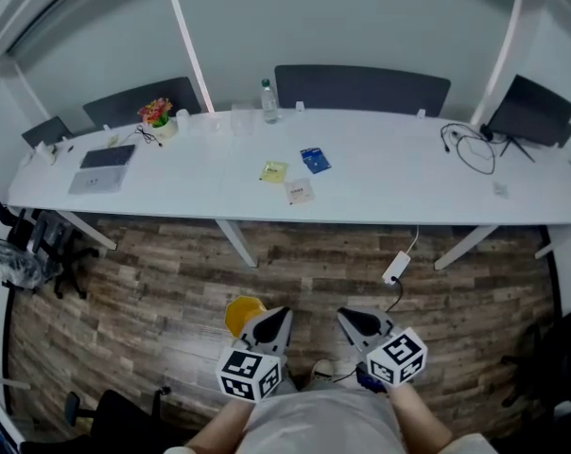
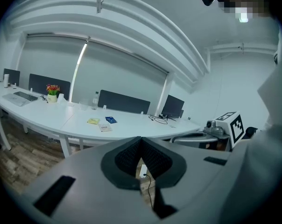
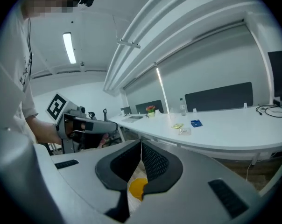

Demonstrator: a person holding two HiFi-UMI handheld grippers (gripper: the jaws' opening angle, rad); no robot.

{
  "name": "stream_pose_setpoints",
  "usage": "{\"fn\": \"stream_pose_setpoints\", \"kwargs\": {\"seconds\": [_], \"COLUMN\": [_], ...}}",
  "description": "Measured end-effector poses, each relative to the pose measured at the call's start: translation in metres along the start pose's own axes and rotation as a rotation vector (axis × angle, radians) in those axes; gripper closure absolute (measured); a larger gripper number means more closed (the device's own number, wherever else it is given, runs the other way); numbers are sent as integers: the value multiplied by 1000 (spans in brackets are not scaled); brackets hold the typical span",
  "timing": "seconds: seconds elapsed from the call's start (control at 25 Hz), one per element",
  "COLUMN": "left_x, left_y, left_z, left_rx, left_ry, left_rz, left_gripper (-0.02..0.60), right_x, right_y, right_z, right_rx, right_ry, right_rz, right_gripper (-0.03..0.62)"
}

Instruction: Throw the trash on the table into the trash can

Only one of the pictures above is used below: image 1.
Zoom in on potted artificial flowers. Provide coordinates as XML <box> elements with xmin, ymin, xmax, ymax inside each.
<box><xmin>137</xmin><ymin>96</ymin><xmax>179</xmax><ymax>141</ymax></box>

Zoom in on person's white shirt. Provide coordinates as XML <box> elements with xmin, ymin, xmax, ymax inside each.
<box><xmin>162</xmin><ymin>385</ymin><xmax>499</xmax><ymax>454</ymax></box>

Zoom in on yellow funnel cup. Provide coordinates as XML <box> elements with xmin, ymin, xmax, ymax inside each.
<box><xmin>223</xmin><ymin>295</ymin><xmax>268</xmax><ymax>342</ymax></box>

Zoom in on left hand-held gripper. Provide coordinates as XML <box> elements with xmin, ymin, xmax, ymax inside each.
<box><xmin>215</xmin><ymin>306</ymin><xmax>294</xmax><ymax>402</ymax></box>

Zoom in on person's white shoe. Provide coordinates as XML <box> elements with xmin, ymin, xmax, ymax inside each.
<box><xmin>311</xmin><ymin>359</ymin><xmax>334</xmax><ymax>382</ymax></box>

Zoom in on tangled black cable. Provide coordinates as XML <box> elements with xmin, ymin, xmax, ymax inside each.
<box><xmin>440</xmin><ymin>121</ymin><xmax>497</xmax><ymax>175</ymax></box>

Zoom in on white desk leg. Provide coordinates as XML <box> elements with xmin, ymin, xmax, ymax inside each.
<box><xmin>215</xmin><ymin>219</ymin><xmax>259</xmax><ymax>269</ymax></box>
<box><xmin>434</xmin><ymin>224</ymin><xmax>499</xmax><ymax>271</ymax></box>
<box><xmin>56</xmin><ymin>210</ymin><xmax>119</xmax><ymax>251</ymax></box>

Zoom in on white power adapter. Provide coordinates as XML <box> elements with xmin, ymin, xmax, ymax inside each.
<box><xmin>382</xmin><ymin>250</ymin><xmax>412</xmax><ymax>286</ymax></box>

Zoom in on person's left forearm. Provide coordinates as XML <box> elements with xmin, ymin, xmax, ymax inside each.
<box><xmin>185</xmin><ymin>397</ymin><xmax>256</xmax><ymax>454</ymax></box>

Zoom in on person's right forearm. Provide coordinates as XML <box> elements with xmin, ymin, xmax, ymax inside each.
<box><xmin>387</xmin><ymin>383</ymin><xmax>452</xmax><ymax>454</ymax></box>

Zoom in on clear plastic container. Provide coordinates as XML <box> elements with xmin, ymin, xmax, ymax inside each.
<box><xmin>231</xmin><ymin>103</ymin><xmax>257</xmax><ymax>137</ymax></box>

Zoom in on black waist-worn device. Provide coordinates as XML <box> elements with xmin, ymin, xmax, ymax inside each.
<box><xmin>355</xmin><ymin>364</ymin><xmax>386</xmax><ymax>394</ymax></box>

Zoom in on plastic-wrapped office chair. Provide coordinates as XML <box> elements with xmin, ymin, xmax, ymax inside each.
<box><xmin>0</xmin><ymin>234</ymin><xmax>43</xmax><ymax>292</ymax></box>

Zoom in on black keyboard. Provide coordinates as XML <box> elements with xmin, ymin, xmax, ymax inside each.
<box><xmin>79</xmin><ymin>144</ymin><xmax>137</xmax><ymax>169</ymax></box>

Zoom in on white paper roll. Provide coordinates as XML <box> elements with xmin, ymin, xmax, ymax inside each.
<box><xmin>33</xmin><ymin>140</ymin><xmax>58</xmax><ymax>166</ymax></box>

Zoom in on pale pink sachet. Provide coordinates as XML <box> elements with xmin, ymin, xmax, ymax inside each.
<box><xmin>284</xmin><ymin>177</ymin><xmax>316</xmax><ymax>206</ymax></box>

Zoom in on yellow sachet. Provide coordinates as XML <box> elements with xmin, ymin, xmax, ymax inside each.
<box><xmin>257</xmin><ymin>159</ymin><xmax>289</xmax><ymax>184</ymax></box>

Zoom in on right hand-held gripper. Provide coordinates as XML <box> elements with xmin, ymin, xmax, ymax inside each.
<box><xmin>337</xmin><ymin>306</ymin><xmax>428</xmax><ymax>388</ymax></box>

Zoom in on blue coffee packet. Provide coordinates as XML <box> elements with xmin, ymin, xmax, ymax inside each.
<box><xmin>299</xmin><ymin>147</ymin><xmax>333</xmax><ymax>175</ymax></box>

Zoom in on clear water bottle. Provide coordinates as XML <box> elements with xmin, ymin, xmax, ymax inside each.
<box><xmin>259</xmin><ymin>78</ymin><xmax>282</xmax><ymax>126</ymax></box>

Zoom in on thin black cable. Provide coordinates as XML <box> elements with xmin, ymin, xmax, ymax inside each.
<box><xmin>134</xmin><ymin>124</ymin><xmax>164</xmax><ymax>148</ymax></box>

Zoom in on person's light trousers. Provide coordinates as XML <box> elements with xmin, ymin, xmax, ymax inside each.
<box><xmin>280</xmin><ymin>375</ymin><xmax>315</xmax><ymax>394</ymax></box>

